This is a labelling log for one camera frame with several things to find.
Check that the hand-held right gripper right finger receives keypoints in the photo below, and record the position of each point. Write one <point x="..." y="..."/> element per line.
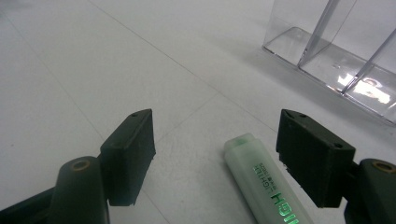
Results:
<point x="314" y="161"/>

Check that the clear acrylic organizer box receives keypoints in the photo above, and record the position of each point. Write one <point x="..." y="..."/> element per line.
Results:
<point x="336" y="53"/>

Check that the green highlighter pen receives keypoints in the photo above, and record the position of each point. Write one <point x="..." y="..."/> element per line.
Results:
<point x="264" y="183"/>

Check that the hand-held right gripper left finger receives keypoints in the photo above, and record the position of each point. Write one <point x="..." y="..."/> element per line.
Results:
<point x="127" y="155"/>

